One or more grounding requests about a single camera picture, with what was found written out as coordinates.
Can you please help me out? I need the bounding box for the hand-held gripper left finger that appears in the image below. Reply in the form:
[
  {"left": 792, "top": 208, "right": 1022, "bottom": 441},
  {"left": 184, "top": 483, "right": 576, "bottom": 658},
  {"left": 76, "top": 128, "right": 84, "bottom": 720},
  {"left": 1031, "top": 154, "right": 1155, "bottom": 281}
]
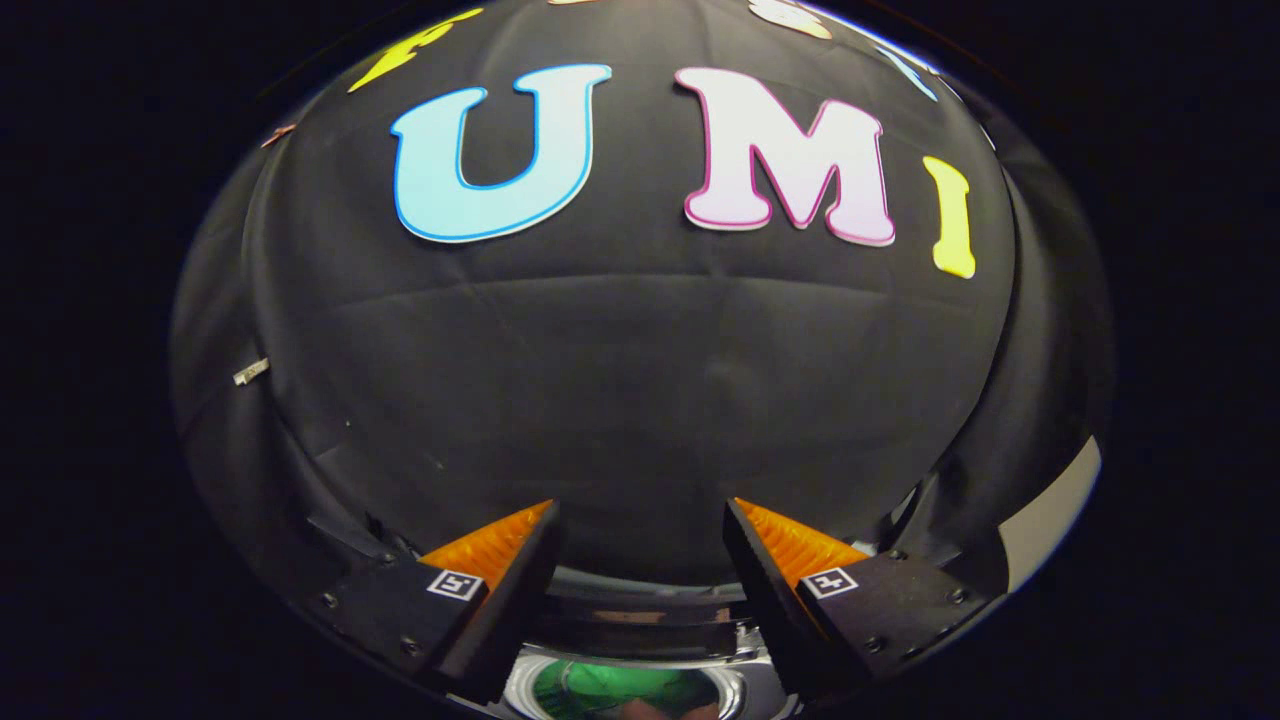
[{"left": 308, "top": 499, "right": 563, "bottom": 706}]

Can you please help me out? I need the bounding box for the green polo shirt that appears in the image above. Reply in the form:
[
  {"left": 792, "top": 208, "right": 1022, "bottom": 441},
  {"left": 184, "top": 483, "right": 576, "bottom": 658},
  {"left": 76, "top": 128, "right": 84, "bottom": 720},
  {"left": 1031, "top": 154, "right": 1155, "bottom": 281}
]
[{"left": 533, "top": 660, "right": 723, "bottom": 720}]

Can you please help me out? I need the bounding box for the beige cabinet with grey top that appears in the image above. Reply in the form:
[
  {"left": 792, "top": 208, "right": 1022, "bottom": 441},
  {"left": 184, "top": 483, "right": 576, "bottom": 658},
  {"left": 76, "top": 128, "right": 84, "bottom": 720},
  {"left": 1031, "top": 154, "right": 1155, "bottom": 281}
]
[{"left": 998, "top": 434, "right": 1103, "bottom": 593}]

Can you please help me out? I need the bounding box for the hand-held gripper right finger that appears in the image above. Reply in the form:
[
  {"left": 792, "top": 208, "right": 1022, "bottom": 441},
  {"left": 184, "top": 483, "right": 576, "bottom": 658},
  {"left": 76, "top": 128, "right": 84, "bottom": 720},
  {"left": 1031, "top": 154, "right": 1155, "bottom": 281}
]
[{"left": 723, "top": 497, "right": 1003, "bottom": 699}]

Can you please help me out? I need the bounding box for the black backdrop cloth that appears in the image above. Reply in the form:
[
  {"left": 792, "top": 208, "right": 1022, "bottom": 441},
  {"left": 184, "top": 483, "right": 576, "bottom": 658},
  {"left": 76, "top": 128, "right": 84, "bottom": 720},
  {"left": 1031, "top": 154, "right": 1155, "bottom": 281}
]
[{"left": 170, "top": 0, "right": 1116, "bottom": 601}]

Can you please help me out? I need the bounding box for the grey washing machine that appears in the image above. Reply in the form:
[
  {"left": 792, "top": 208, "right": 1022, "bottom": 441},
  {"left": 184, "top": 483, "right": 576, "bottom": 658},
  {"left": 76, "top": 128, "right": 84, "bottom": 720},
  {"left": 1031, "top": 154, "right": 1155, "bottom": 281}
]
[{"left": 490, "top": 563, "right": 803, "bottom": 720}]

